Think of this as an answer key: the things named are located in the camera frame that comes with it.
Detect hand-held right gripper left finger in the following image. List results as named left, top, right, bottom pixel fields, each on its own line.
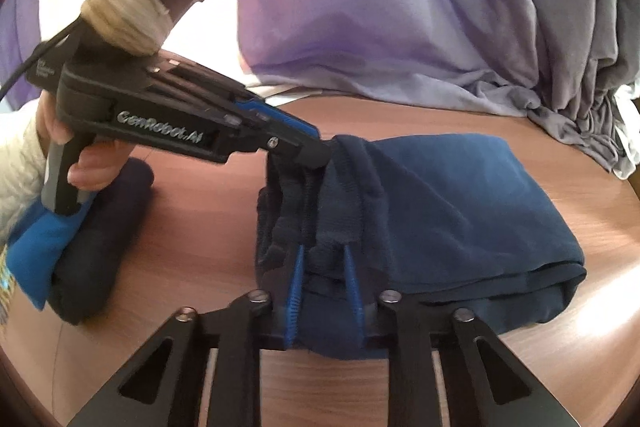
left=66, top=246, right=302, bottom=427

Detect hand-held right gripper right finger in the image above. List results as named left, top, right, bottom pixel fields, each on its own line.
left=342, top=246, right=577, bottom=427

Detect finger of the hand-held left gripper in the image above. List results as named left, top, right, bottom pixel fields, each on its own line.
left=236, top=98, right=322, bottom=144
left=219, top=114, right=334, bottom=171

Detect navy blue pants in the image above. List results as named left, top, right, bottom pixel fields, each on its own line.
left=255, top=133, right=589, bottom=361

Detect person's left forearm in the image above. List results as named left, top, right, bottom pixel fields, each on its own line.
left=0, top=111, right=52, bottom=249

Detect person's left hand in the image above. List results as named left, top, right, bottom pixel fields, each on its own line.
left=36, top=96, right=137, bottom=194

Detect folded black garment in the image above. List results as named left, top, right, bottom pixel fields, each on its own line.
left=49, top=156, right=157, bottom=326

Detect narrow purple curtain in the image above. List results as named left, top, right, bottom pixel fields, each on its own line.
left=0, top=0, right=56, bottom=110

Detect grey purple curtain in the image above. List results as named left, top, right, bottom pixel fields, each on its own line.
left=235, top=0, right=640, bottom=180

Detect folded blue garment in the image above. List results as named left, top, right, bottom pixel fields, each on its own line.
left=7, top=196, right=97, bottom=311

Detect white cloth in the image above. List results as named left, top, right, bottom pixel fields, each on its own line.
left=614, top=79, right=640, bottom=130

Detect black cable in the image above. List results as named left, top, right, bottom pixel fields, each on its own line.
left=0, top=32, right=76, bottom=100

